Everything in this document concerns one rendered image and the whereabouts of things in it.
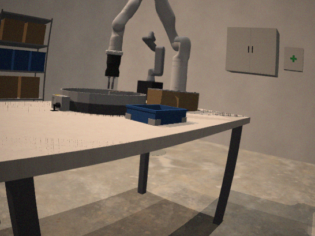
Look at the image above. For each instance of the blue square tray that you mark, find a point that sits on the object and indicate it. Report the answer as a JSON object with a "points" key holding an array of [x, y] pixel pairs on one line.
{"points": [[155, 114]]}

